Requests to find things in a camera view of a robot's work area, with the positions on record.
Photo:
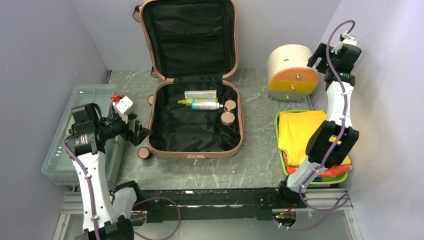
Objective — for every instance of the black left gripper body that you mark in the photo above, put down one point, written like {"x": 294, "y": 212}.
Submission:
{"x": 122, "y": 128}

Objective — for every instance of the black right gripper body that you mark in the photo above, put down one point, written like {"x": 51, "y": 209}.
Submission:
{"x": 322, "y": 67}

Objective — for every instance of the cream orange drawer cabinet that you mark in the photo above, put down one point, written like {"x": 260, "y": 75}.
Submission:
{"x": 288, "y": 76}

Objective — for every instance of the yellow cloth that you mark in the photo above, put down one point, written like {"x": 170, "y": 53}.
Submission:
{"x": 294, "y": 131}

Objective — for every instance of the pink hard-shell suitcase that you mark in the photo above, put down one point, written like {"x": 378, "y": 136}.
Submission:
{"x": 193, "y": 46}

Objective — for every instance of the red white tie-dye cloth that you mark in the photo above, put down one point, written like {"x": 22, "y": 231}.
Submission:
{"x": 332, "y": 172}

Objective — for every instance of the lime green plastic tray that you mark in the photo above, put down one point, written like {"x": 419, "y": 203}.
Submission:
{"x": 325, "y": 180}

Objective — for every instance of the blue towel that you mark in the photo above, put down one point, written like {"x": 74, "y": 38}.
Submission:
{"x": 317, "y": 180}

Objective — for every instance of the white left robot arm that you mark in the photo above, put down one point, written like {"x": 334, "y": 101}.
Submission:
{"x": 106, "y": 216}

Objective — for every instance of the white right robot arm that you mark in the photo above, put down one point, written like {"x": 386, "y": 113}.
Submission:
{"x": 335, "y": 137}

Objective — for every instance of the green yellow small tube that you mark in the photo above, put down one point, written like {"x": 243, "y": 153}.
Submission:
{"x": 189, "y": 101}

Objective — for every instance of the clear plastic storage box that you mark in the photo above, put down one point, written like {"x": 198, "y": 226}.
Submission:
{"x": 58, "y": 166}

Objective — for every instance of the pastel cosmetic tube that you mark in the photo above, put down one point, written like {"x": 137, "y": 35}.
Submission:
{"x": 206, "y": 105}

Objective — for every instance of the white cosmetic box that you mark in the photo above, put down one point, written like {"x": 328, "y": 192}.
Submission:
{"x": 200, "y": 94}

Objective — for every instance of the rose gold round jar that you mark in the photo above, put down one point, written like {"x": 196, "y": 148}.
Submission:
{"x": 230, "y": 105}

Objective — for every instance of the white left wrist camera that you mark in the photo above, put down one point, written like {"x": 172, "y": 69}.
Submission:
{"x": 124, "y": 106}

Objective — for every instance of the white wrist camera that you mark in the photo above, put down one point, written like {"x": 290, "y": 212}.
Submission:
{"x": 124, "y": 106}
{"x": 345, "y": 39}

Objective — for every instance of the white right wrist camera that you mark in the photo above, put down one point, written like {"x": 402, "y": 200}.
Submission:
{"x": 345, "y": 39}

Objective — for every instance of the aluminium frame rail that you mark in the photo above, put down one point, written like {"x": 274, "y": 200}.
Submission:
{"x": 72, "y": 205}

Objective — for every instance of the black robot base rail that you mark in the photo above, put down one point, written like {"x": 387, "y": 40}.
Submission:
{"x": 261, "y": 204}

